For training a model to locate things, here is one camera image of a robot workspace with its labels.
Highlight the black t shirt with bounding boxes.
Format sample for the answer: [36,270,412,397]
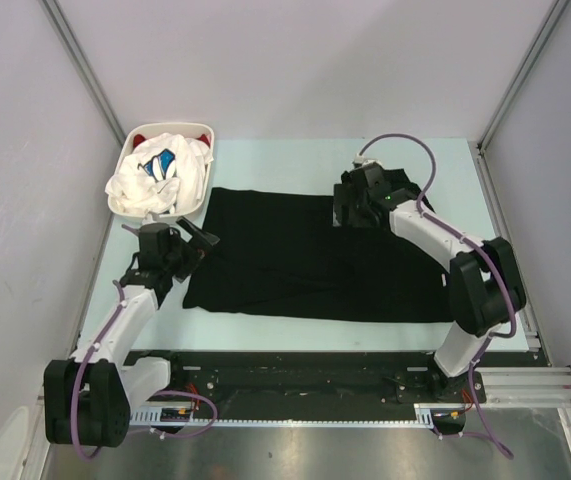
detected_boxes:
[183,187,453,324]

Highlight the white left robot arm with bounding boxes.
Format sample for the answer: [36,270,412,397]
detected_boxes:
[43,218,220,450]

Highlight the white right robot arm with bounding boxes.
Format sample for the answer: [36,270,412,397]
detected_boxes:
[333,162,526,401]

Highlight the white t shirt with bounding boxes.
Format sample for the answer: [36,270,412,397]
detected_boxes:
[104,132,215,217]

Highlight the red t shirt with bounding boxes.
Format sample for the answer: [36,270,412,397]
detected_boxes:
[132,134,211,148]

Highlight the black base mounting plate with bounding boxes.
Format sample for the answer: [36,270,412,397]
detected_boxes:
[67,349,541,419]

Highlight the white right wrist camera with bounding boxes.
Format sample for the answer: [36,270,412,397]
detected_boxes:
[352,155,382,169]

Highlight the right aluminium frame post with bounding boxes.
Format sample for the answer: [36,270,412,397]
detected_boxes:
[477,0,571,151]

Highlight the aluminium frame post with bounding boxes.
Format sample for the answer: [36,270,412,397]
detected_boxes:
[38,0,126,145]
[477,0,571,151]

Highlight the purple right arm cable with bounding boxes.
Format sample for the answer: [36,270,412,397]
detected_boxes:
[359,133,519,459]

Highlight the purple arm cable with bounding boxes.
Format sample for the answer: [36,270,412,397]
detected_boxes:
[69,222,219,459]
[359,133,519,459]

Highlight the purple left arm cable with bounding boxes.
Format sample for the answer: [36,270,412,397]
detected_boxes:
[69,222,219,459]

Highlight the slotted white cable duct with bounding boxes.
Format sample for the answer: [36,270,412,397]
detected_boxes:
[129,404,439,429]

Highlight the left aluminium frame post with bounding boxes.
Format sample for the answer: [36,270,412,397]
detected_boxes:
[38,0,126,145]

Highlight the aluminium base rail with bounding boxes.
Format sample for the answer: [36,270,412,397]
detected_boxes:
[37,364,571,406]

